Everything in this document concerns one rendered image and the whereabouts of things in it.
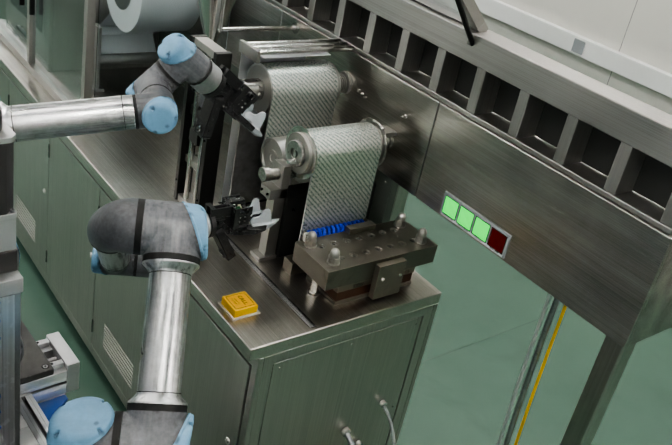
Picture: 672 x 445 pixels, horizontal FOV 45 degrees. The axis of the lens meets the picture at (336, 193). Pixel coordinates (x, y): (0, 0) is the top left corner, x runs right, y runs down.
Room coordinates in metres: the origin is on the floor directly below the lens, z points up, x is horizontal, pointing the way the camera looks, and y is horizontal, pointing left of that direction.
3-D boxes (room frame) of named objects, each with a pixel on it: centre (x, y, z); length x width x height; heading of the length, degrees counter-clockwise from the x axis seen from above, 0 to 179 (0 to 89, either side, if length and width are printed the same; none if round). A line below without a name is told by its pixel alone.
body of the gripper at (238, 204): (1.80, 0.26, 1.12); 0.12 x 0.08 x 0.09; 132
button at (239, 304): (1.73, 0.19, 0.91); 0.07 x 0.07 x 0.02; 42
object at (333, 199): (2.04, -0.01, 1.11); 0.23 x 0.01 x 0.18; 132
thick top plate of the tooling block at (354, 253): (1.98, -0.12, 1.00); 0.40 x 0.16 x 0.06; 132
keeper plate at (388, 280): (1.92, -0.19, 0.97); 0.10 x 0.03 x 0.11; 132
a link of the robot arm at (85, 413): (1.11, 0.37, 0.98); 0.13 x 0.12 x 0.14; 103
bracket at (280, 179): (2.00, 0.17, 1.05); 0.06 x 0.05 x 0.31; 132
